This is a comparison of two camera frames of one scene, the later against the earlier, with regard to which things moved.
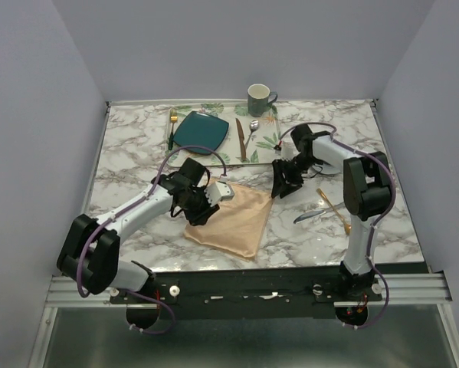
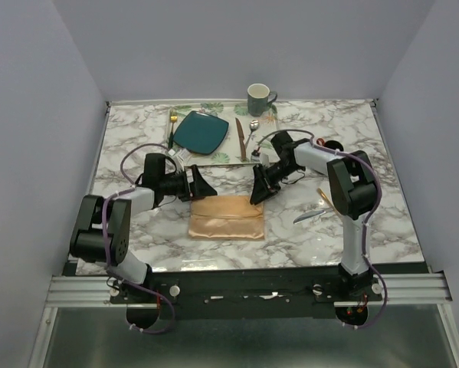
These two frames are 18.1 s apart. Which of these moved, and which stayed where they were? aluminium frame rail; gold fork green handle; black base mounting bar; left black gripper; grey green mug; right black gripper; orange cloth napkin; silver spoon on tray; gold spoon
Moved: right black gripper; left black gripper; orange cloth napkin
Stayed: gold spoon; black base mounting bar; grey green mug; gold fork green handle; aluminium frame rail; silver spoon on tray
